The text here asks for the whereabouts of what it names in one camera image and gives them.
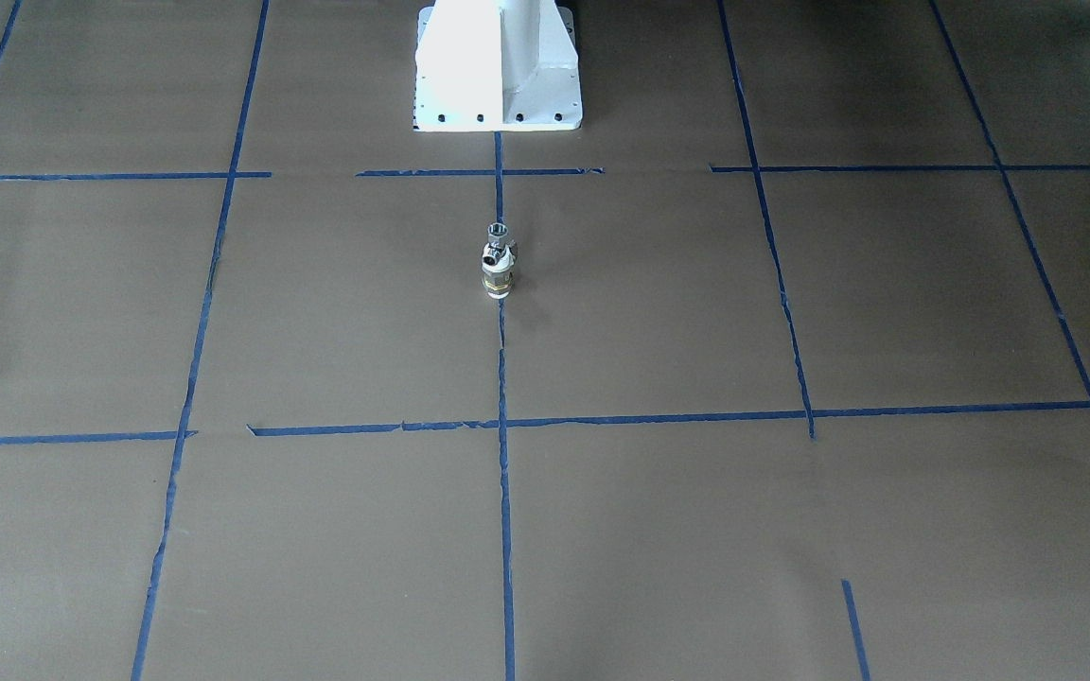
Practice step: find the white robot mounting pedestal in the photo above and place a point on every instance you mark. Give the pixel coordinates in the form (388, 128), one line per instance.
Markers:
(496, 66)

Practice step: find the white brass PPR valve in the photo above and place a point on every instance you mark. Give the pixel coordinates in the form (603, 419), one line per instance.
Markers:
(498, 277)

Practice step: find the brown paper table mat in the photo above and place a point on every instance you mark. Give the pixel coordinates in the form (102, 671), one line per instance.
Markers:
(793, 382)

